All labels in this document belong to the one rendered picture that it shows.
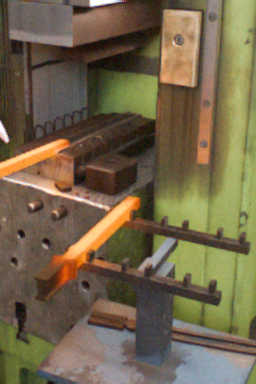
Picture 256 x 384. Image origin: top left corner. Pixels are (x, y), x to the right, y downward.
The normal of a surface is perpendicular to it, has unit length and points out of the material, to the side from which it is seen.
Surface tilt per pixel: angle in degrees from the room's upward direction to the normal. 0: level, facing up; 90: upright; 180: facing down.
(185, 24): 90
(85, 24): 90
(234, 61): 90
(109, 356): 0
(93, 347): 0
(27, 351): 90
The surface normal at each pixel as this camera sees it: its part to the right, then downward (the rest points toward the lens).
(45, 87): 0.81, 0.19
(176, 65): -0.58, 0.27
